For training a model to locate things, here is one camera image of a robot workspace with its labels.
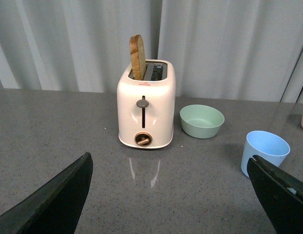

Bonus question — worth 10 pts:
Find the green bowl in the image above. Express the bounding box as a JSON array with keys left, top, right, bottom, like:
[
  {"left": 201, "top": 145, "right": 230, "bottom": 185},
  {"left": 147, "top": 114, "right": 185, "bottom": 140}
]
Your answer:
[{"left": 180, "top": 104, "right": 225, "bottom": 139}]

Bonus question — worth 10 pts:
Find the cream white toaster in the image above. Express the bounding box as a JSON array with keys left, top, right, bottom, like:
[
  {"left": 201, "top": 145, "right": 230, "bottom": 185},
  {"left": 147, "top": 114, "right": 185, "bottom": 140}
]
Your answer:
[{"left": 117, "top": 59, "right": 176, "bottom": 149}]

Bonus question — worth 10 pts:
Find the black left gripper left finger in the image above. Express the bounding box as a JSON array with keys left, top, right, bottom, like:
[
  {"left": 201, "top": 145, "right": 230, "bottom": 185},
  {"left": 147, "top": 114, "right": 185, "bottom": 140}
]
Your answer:
[{"left": 0, "top": 153, "right": 93, "bottom": 234}]

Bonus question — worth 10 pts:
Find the brown toast slice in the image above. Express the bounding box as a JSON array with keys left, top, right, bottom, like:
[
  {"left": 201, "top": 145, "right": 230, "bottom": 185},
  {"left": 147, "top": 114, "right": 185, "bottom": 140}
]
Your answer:
[{"left": 129, "top": 35, "right": 146, "bottom": 80}]

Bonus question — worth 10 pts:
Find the blue cup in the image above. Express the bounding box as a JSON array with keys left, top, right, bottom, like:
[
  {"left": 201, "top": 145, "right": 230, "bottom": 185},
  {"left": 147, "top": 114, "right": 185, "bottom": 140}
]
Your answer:
[{"left": 241, "top": 131, "right": 290, "bottom": 177}]

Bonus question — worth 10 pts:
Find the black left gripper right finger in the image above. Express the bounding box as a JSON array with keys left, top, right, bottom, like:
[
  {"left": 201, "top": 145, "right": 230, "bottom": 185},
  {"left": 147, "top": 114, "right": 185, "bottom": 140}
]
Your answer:
[{"left": 247, "top": 155, "right": 303, "bottom": 234}]

